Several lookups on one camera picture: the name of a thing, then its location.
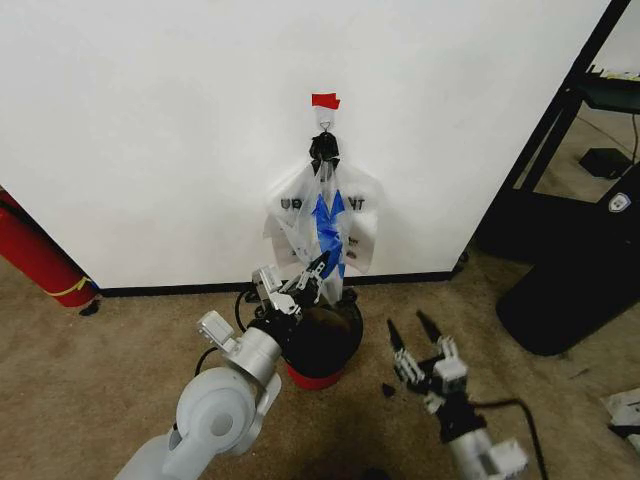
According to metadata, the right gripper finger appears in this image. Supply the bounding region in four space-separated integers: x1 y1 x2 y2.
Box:
386 319 427 397
415 309 460 367

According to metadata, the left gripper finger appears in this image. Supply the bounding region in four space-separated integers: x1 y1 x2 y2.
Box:
272 280 324 319
279 252 331 297

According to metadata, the white printed plastic garbage bag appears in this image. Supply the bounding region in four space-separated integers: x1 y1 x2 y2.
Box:
261 158 384 304

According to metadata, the red trash bin black liner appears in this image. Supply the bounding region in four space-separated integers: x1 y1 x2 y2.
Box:
253 292 365 392

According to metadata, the black bin with shield logo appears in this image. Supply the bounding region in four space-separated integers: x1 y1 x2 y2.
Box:
496 164 640 357

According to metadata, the white paper litter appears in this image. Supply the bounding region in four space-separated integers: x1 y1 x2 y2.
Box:
599 383 640 442

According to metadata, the red tape strip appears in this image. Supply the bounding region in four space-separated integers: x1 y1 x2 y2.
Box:
310 92 343 112

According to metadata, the small black box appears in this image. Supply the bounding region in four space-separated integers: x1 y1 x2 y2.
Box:
578 147 633 180

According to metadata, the red fire extinguisher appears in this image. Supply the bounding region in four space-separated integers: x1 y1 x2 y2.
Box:
0 183 101 310

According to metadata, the dark rack shelf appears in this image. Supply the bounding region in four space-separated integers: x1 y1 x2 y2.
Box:
574 64 640 117

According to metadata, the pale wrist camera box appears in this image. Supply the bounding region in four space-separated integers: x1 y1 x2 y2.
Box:
251 266 282 302
431 356 470 397

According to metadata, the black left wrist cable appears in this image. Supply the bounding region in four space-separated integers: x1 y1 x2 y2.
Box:
191 288 262 377

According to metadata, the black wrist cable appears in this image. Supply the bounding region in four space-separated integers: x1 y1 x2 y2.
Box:
468 396 548 480
191 288 262 377

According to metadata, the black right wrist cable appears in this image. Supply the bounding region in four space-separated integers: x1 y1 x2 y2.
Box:
468 396 548 480

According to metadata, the clear adhesive wall hook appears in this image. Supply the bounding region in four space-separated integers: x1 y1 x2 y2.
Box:
315 106 338 137

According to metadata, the black metal rack frame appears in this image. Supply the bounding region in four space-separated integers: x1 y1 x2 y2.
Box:
471 0 640 274

